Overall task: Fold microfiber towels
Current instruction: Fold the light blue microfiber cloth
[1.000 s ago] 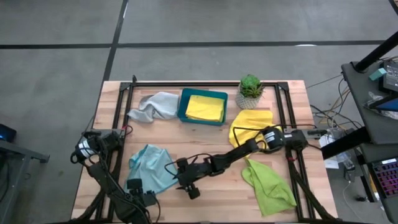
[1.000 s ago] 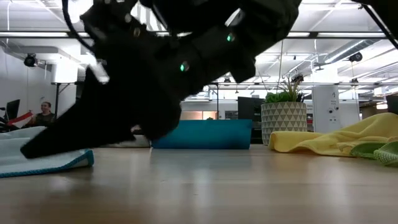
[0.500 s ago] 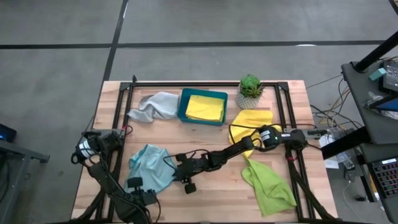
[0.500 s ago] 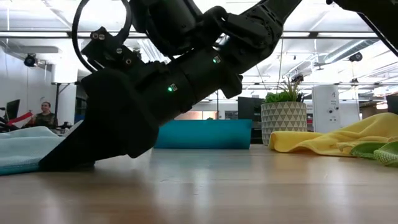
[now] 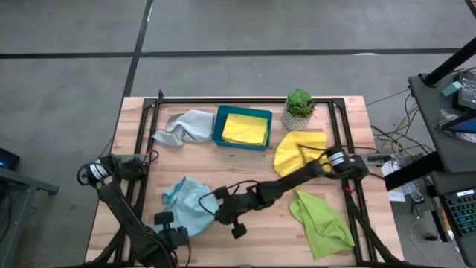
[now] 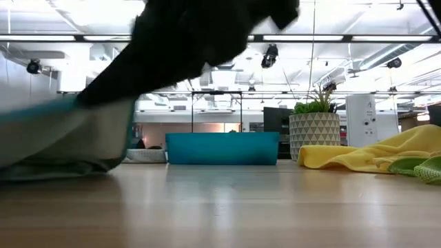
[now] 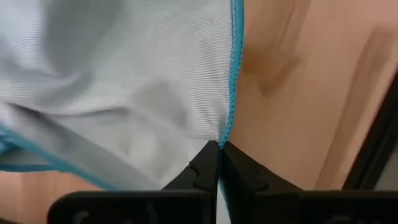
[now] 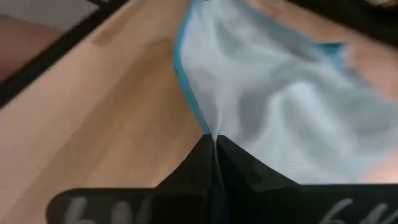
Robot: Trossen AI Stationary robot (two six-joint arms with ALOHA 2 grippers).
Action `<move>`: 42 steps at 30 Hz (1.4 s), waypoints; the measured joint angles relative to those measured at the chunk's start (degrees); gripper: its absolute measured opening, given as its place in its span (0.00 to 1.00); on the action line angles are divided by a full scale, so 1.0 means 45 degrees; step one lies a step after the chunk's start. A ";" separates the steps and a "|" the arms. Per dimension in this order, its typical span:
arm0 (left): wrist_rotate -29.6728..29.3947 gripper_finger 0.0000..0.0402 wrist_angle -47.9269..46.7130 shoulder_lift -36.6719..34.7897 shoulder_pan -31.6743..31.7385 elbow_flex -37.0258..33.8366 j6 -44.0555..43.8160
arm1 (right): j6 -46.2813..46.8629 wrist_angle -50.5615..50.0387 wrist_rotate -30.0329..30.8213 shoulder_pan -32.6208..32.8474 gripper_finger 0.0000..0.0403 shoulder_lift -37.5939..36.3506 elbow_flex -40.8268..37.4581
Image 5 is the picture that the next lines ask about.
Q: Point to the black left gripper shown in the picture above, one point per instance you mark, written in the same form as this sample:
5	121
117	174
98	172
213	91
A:
177	237

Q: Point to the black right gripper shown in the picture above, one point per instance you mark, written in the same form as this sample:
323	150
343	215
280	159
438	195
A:
232	208

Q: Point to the light blue microfiber towel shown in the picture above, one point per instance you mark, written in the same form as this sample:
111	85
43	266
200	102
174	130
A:
186	204

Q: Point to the yellow microfiber towel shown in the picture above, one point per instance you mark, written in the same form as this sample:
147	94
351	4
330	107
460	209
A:
290	156
245	129

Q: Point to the grey microfiber towel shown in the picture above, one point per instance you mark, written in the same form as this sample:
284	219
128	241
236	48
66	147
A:
193	126

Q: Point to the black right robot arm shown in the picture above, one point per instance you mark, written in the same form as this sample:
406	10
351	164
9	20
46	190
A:
290	182

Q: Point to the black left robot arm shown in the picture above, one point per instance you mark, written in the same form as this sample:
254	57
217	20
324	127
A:
122	219

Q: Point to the green microfiber towel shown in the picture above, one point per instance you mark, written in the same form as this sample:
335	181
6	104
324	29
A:
320	223

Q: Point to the teal plastic bin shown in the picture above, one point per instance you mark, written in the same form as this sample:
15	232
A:
217	128

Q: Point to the succulent in patterned pot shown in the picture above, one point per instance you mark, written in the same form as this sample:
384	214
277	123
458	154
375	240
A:
298	106

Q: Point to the grey metal table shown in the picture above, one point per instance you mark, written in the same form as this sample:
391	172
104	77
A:
29	182

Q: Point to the black power strip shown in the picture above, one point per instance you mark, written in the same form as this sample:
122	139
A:
375	159

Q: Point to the dark device blue light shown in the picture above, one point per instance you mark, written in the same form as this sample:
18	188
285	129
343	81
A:
8	160

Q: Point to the white paper sheets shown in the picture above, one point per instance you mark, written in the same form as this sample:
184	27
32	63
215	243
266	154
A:
396	195

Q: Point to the black stand beam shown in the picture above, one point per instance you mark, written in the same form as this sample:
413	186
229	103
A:
413	171

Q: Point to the grey power adapter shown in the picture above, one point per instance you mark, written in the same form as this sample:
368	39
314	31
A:
418	204

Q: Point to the small black floor object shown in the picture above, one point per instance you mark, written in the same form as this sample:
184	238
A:
432	237

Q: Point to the grey equipment cart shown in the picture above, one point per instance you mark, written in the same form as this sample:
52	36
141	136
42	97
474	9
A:
424	111

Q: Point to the backlit keyboard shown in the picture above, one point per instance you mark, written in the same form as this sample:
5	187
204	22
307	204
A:
463	214

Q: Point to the clear plastic bag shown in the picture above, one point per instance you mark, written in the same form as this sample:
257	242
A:
446	117

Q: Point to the tablet with blue screen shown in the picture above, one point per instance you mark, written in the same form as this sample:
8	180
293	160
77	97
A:
465	126

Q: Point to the mint green small box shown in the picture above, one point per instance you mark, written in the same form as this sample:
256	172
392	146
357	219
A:
451	89

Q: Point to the black diagonal pole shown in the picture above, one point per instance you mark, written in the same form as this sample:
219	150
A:
450	63

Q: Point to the black monitor device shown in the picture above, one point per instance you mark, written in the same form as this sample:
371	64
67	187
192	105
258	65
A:
468	93

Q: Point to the black aluminium table frame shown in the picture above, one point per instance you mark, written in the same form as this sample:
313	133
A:
241	100

